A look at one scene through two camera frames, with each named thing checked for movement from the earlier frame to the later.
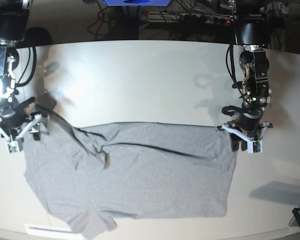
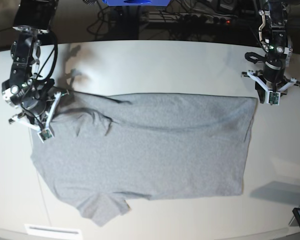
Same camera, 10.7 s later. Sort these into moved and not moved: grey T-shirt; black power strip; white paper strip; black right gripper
Moved: black right gripper; grey T-shirt
Not moved: black power strip; white paper strip
